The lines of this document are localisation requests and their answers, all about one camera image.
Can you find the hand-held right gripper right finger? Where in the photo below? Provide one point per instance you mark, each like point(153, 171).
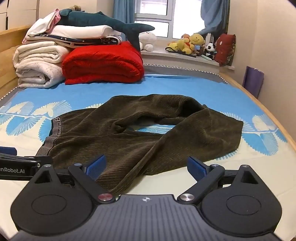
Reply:
point(196, 168)

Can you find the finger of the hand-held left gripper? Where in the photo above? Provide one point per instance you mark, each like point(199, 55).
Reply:
point(25, 160)

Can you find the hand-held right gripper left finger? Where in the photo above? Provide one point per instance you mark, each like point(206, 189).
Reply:
point(97, 167)

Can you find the blue and white printed bedsheet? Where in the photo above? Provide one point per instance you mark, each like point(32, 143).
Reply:
point(208, 97)

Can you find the cream folded quilt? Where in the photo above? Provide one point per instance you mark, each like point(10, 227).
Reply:
point(37, 62)

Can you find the red folded blanket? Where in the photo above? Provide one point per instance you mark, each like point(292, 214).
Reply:
point(104, 62)

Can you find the white window sill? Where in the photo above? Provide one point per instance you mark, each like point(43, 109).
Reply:
point(175, 59)

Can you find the panda plush toy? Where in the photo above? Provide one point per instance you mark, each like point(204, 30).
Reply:
point(210, 49)

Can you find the red cushion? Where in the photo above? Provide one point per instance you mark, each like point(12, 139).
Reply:
point(225, 49)

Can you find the yellow cloth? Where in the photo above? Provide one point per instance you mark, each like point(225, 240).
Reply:
point(182, 45)

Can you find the dark star-printed folded blanket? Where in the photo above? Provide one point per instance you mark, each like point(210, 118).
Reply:
point(92, 41)

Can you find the yellow round plush toy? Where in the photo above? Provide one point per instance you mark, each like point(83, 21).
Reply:
point(197, 39)

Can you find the white plush toy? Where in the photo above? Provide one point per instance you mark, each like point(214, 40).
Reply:
point(147, 40)

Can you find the white folded blanket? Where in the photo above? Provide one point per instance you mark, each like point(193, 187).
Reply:
point(76, 31)

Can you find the white and pink cloth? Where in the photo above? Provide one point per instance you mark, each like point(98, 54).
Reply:
point(44, 22)

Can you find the blue shark plush toy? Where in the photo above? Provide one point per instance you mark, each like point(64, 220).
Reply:
point(92, 20)

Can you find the white wardrobe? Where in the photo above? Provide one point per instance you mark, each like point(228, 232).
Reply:
point(16, 11)

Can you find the window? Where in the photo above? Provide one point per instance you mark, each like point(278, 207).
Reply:
point(166, 16)

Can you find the blue curtain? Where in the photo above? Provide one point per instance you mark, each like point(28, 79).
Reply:
point(215, 14)
point(123, 10)

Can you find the small brown plush toy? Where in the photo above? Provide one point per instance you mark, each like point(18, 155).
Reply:
point(76, 8)

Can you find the wooden bed frame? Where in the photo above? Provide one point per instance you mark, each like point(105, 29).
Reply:
point(7, 58)

